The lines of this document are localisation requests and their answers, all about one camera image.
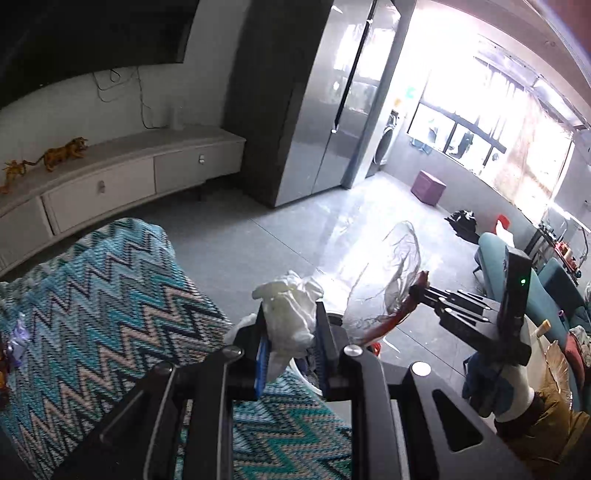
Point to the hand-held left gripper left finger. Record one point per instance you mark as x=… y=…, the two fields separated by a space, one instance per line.
x=262 y=364

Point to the clear plastic wrapper red edge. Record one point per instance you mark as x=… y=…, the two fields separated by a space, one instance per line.
x=392 y=277

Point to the purple plastic wrapper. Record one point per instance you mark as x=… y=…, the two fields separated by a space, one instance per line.
x=19 y=334

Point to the white television cabinet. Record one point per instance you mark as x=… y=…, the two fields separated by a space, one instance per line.
x=120 y=180

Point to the zigzag knitted blanket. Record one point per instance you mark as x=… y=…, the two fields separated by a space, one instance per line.
x=115 y=314

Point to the small red object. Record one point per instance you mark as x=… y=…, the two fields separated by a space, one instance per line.
x=502 y=222

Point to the golden tiger figurine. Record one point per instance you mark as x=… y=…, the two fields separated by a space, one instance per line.
x=62 y=153

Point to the silver washing machine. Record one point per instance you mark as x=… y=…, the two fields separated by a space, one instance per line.
x=387 y=143

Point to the black bag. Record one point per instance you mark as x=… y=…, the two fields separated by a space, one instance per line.
x=463 y=224

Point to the person's right forearm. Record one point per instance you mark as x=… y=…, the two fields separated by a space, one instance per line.
x=545 y=438

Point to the large window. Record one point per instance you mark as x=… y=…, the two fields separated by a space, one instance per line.
x=485 y=106

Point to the silver refrigerator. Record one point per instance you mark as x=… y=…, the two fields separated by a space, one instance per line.
x=341 y=101

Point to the purple stool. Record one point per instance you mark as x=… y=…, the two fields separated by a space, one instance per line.
x=429 y=187

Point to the person's right hand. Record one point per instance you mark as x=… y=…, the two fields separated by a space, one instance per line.
x=512 y=392

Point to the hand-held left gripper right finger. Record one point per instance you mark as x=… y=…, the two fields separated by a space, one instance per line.
x=328 y=369

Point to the black wall television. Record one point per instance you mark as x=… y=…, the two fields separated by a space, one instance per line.
x=92 y=32

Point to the teal sofa chair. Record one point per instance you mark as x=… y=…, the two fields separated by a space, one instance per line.
x=496 y=267

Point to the amber glass plate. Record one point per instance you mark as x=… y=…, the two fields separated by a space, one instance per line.
x=558 y=374

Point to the dark grey tall cabinet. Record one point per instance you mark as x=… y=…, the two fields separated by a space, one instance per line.
x=263 y=92

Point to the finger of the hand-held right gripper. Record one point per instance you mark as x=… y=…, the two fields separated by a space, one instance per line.
x=466 y=311
x=443 y=295

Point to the golden dragon figurine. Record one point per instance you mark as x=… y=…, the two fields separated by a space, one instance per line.
x=13 y=173

